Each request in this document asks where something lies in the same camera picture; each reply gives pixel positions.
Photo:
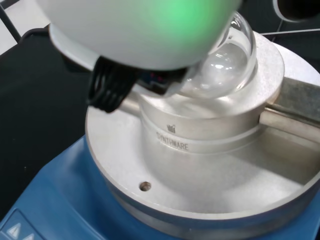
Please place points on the black bench cloth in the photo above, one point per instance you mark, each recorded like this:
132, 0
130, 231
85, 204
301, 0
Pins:
37, 112

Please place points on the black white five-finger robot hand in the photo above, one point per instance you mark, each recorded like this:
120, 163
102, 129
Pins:
137, 30

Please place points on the heater with blue base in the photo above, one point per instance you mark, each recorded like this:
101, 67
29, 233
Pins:
200, 162

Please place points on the thin metal probe rod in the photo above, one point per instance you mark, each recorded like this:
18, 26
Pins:
300, 30

